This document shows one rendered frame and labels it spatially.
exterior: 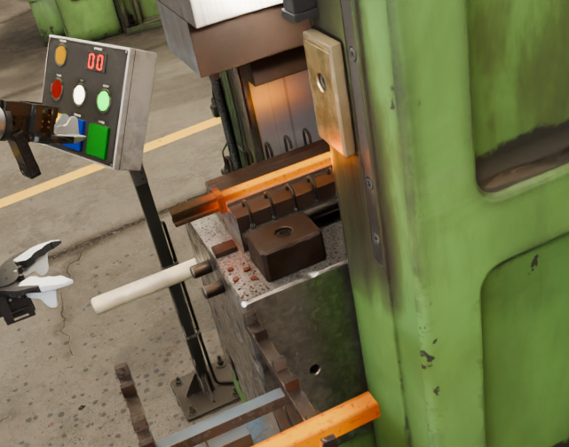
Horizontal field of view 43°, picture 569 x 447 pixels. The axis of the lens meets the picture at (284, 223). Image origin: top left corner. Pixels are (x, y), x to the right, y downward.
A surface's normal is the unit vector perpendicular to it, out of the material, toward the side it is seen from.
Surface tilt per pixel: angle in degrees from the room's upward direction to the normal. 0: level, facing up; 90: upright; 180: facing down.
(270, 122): 90
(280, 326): 90
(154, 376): 0
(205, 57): 90
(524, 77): 89
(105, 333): 0
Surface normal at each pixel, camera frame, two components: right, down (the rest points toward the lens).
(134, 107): 0.74, 0.25
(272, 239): -0.18, -0.83
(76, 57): -0.65, 0.03
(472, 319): 0.40, 0.44
